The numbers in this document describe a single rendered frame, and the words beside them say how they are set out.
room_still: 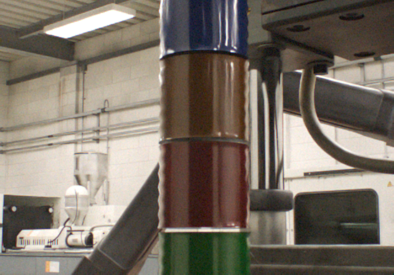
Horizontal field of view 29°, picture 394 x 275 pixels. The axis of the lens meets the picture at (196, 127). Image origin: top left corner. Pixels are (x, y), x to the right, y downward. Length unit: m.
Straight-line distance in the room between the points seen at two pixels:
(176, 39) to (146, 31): 10.41
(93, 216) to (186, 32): 8.64
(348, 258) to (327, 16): 0.16
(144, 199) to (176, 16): 0.64
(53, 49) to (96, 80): 0.89
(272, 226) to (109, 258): 0.39
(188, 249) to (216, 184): 0.03
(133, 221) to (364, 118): 0.31
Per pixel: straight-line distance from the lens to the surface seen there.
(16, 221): 9.68
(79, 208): 8.70
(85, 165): 9.10
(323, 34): 0.56
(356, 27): 0.55
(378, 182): 5.75
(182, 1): 0.31
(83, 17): 8.21
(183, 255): 0.29
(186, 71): 0.30
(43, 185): 12.24
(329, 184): 5.98
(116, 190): 10.78
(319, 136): 0.67
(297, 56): 0.60
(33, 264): 8.83
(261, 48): 0.57
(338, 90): 0.92
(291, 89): 0.92
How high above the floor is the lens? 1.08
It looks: 9 degrees up
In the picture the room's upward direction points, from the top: straight up
